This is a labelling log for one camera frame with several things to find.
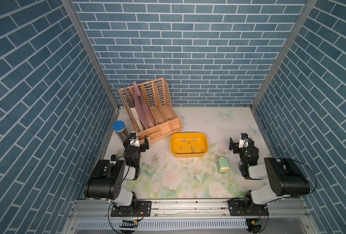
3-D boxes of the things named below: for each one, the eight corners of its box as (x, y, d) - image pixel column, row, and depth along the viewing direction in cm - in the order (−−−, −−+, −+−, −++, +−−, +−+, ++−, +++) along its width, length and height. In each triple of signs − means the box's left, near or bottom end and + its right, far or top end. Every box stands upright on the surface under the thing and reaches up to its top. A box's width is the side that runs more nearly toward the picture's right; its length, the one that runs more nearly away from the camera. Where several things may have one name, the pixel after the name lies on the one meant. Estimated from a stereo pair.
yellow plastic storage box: (170, 157, 94) (169, 154, 90) (171, 134, 106) (170, 130, 102) (208, 157, 94) (210, 154, 90) (205, 135, 106) (206, 130, 102)
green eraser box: (218, 173, 87) (221, 169, 82) (216, 162, 92) (219, 157, 86) (226, 173, 87) (230, 169, 82) (224, 162, 92) (227, 157, 86)
